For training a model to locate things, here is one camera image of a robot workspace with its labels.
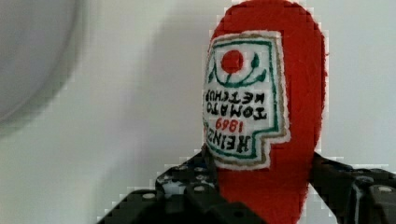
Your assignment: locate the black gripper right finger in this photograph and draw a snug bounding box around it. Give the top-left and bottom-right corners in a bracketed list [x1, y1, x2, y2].
[309, 153, 396, 224]

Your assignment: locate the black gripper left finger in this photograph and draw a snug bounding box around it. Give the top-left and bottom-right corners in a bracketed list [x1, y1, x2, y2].
[155, 147, 249, 224]

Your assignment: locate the red plush ketchup bottle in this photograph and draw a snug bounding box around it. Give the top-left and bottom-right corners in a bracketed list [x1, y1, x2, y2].
[203, 0, 326, 224]

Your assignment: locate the lilac round plate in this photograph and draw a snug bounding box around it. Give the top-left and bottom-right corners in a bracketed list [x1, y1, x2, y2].
[0, 0, 82, 120]

